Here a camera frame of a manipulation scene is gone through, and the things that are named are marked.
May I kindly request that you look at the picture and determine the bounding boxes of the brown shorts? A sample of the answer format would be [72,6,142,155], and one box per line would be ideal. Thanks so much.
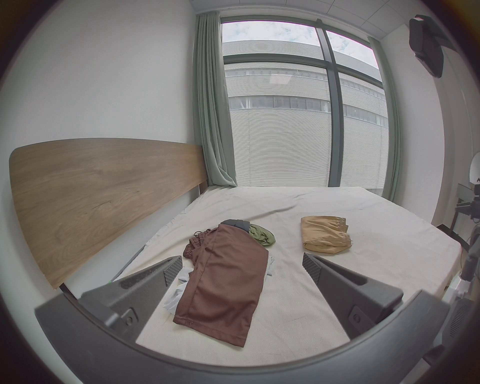
[173,224,270,348]

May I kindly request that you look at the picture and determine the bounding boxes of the pale blue garment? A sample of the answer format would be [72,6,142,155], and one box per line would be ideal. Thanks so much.
[162,256,275,316]

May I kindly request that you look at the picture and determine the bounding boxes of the dark grey garment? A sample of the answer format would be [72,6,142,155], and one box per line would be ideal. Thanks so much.
[224,219,251,234]

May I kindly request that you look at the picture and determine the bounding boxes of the window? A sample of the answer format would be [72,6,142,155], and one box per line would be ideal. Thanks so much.
[220,17,402,204]

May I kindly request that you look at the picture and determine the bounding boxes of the tan shorts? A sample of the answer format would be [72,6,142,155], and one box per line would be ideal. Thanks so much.
[301,215,354,256]

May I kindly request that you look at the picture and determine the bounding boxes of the blue-green curtain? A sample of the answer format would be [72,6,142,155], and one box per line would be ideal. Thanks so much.
[193,11,238,188]

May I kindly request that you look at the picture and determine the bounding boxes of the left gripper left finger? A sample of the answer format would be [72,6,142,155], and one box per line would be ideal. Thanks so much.
[80,256,184,340]

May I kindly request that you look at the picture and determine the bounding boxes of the bed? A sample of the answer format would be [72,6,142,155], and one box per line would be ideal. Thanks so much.
[9,138,463,367]

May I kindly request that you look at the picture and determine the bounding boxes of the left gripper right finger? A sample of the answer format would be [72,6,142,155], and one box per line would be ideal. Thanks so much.
[302,252,404,341]

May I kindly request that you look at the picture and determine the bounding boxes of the green garment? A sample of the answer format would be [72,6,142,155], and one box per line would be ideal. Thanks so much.
[248,224,276,248]

